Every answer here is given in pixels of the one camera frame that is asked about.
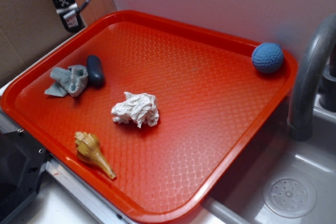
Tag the dark green plastic pickle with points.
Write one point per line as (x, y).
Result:
(95, 71)

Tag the brown cardboard panel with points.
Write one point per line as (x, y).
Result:
(31, 28)

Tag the green knitted cloth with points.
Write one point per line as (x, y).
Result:
(71, 81)

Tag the crumpled white paper towel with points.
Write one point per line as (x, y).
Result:
(137, 108)

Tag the red plastic tray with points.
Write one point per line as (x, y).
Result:
(211, 102)

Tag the brown plastic conch shell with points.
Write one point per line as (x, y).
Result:
(89, 151)

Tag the blue dimpled ball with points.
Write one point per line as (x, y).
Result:
(267, 57)

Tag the grey toy faucet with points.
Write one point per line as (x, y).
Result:
(316, 70)

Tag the grey plastic sink basin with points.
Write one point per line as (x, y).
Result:
(237, 196)

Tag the round sink drain strainer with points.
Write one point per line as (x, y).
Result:
(289, 195)

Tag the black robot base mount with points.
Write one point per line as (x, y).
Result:
(22, 164)

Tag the aluminium frame rail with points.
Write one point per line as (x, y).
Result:
(62, 197)

